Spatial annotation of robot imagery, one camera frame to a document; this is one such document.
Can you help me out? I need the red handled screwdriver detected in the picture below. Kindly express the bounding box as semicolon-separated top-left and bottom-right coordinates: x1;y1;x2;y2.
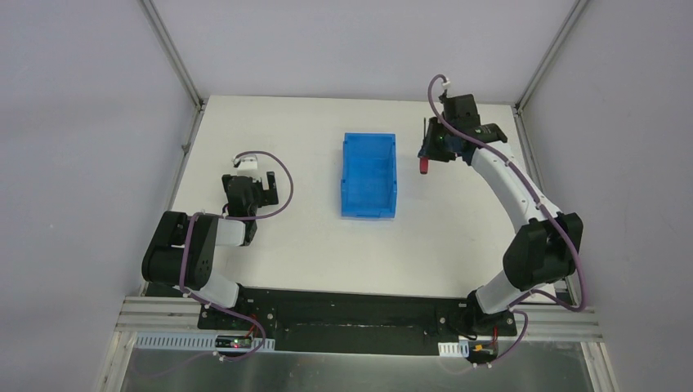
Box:
418;119;429;175

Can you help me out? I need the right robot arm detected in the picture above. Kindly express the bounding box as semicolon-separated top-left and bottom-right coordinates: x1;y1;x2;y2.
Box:
418;93;583;339

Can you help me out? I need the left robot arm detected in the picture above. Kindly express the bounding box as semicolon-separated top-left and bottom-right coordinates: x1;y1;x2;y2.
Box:
141;171;279;308

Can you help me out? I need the blue plastic bin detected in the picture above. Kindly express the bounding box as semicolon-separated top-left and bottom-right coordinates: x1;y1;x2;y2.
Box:
340;132;398;220

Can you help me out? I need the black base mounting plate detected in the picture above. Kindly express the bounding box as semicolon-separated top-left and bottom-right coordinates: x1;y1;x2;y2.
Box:
197;287;517;356

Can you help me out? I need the left controller board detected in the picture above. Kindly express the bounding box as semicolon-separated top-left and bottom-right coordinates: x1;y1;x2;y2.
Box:
215;335;253;350

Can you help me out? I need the controller board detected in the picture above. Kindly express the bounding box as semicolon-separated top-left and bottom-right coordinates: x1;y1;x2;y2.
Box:
467;343;499;364
215;335;253;350

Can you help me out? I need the right controller board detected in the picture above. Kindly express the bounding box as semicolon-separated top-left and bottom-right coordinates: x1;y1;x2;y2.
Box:
467;343;499;364

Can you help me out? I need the metal sheet front panel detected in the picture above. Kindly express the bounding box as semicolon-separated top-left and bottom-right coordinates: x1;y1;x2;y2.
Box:
122;344;593;391

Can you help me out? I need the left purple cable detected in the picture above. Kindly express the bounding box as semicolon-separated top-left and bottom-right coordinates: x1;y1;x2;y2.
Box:
177;150;295;363

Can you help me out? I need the purple cable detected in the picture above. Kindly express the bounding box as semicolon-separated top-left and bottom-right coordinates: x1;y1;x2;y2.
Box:
437;73;589;376
177;150;295;363

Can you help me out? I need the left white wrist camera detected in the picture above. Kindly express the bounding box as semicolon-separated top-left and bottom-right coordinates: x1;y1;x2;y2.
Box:
233;154;258;177

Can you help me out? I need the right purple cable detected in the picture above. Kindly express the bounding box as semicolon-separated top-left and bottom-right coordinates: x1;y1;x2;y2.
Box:
437;73;589;376

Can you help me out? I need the aluminium front frame rail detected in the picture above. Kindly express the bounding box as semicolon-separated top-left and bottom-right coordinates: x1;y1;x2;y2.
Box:
115;296;604;343

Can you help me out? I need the left white slotted cable duct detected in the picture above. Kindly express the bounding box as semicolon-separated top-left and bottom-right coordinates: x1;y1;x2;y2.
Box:
134;332;275;353

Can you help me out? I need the white slotted cable duct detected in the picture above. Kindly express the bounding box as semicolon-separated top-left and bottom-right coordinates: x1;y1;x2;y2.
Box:
437;341;470;358
134;332;275;353

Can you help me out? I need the left aluminium frame post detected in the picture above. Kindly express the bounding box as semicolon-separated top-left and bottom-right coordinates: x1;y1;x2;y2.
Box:
138;0;204;111

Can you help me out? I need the aluminium frame post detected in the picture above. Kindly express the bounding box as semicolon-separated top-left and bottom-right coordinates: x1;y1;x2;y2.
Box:
138;0;204;111
515;0;592;115

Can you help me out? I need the right aluminium frame post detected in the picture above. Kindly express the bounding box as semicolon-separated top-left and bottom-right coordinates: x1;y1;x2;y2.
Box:
515;0;592;115

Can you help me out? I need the right white slotted cable duct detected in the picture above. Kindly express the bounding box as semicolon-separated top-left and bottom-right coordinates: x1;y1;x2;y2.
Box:
437;341;470;358

